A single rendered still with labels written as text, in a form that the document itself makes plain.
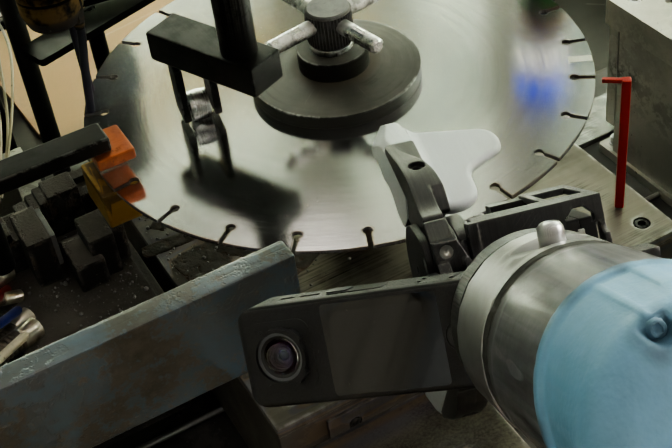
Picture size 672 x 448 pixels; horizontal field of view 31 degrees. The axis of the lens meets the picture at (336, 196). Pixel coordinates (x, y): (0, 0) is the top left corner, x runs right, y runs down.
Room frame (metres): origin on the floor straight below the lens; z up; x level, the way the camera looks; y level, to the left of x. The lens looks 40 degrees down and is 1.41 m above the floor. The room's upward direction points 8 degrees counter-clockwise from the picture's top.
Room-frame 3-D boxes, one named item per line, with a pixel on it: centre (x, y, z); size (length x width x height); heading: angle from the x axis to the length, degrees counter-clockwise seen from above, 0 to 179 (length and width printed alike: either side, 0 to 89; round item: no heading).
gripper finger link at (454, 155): (0.48, -0.06, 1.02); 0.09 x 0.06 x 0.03; 8
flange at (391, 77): (0.66, -0.01, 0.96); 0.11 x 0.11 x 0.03
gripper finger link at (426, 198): (0.43, -0.04, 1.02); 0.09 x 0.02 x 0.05; 8
